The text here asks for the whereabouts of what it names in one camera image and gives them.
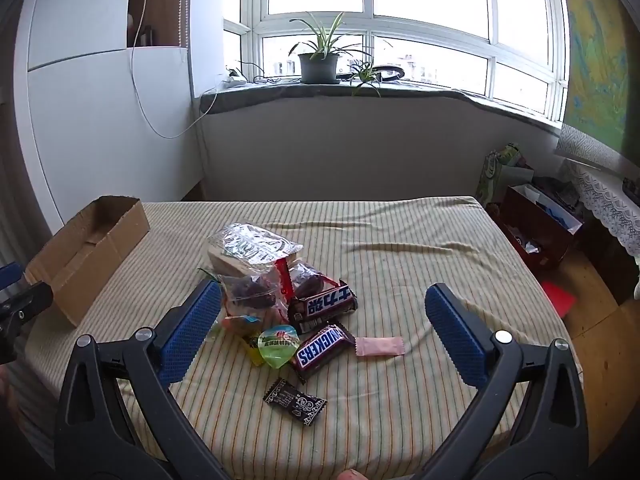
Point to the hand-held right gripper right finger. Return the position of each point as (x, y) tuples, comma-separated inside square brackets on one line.
[(457, 337)]

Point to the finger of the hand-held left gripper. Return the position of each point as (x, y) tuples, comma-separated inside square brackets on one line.
[(10, 275), (20, 310)]

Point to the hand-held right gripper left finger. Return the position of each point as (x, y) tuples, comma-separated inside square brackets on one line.
[(192, 332)]

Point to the colourful candy packet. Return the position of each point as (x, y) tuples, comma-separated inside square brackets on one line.
[(245, 324)]

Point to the yellow candy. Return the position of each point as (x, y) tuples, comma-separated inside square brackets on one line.
[(254, 352)]

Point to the red-edged clear cake packet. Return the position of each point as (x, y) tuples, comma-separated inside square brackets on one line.
[(250, 292), (310, 280)]

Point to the pink candy wrapper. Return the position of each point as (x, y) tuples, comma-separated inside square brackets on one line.
[(380, 346)]

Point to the brown cardboard box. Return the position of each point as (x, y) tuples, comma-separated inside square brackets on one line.
[(90, 260)]

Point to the green jelly cup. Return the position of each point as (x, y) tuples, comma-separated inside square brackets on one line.
[(277, 345)]

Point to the sliced bread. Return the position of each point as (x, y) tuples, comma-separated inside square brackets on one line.
[(250, 245)]

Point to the small black snack packet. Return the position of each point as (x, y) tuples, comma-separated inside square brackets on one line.
[(295, 402)]

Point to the brown chocolate bar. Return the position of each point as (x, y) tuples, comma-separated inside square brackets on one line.
[(325, 305), (320, 350)]

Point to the red paper sheet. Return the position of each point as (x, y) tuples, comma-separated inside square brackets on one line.
[(557, 299)]

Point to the green printed bag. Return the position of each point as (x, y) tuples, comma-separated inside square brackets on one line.
[(492, 175)]

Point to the white cabinet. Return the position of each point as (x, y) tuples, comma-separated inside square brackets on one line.
[(100, 125)]

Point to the white lace cloth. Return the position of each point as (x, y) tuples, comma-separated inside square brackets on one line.
[(600, 185)]

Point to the white charger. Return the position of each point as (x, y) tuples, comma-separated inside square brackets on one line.
[(235, 79)]

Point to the grey windowsill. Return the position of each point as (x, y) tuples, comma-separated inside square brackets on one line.
[(310, 91)]

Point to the small green plant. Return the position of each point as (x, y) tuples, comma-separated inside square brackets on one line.
[(365, 76)]

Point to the spider plant in grey pot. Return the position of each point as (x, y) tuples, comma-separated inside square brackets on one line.
[(318, 65)]

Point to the white framed window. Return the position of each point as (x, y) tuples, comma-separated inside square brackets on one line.
[(425, 0)]

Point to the wall map poster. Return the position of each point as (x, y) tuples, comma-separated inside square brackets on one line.
[(600, 60)]

